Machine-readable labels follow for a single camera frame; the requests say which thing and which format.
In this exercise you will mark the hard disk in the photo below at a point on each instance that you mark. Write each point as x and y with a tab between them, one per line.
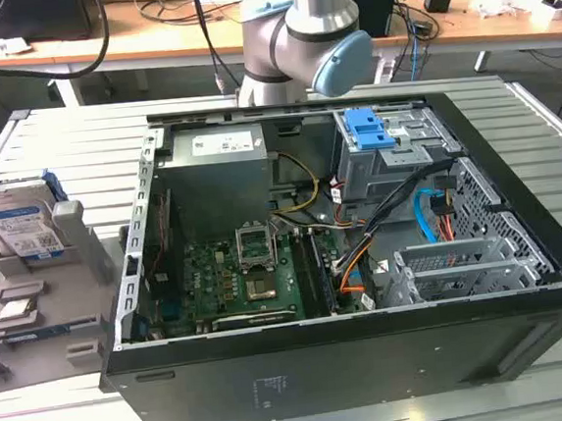
16	224

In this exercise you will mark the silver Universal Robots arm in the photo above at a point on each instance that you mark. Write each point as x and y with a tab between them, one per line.
295	37

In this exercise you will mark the metal disk bay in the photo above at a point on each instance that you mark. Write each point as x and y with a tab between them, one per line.
452	254

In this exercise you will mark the white crumpled paper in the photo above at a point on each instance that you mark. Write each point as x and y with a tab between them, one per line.
3	45

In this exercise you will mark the large black equipment box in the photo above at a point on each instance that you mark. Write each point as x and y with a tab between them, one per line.
23	21

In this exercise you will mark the silver CPU chip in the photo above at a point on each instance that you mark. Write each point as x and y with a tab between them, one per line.
18	308

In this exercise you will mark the grey parts rack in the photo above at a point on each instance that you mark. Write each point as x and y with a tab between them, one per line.
73	307

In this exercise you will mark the wooden desk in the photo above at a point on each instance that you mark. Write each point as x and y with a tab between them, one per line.
148	45

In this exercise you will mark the grey power supply unit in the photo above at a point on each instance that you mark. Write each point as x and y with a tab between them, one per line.
214	182

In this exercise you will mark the green motherboard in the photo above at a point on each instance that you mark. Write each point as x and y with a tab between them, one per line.
218	275

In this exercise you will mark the CPU socket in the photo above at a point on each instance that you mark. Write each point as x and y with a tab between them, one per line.
262	288

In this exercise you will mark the black graphics card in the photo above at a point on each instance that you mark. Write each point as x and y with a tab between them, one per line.
251	320

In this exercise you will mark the black RAM slot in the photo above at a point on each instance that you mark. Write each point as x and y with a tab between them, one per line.
309	277
325	275

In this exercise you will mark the blue plastic drive latch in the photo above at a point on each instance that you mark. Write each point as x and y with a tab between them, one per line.
363	129

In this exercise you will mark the grey metal drive cage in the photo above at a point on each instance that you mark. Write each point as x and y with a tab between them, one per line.
372	178

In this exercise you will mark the black open PC case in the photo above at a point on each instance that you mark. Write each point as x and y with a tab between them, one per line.
325	374

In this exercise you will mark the black speaker box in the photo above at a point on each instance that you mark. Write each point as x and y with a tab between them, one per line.
376	5

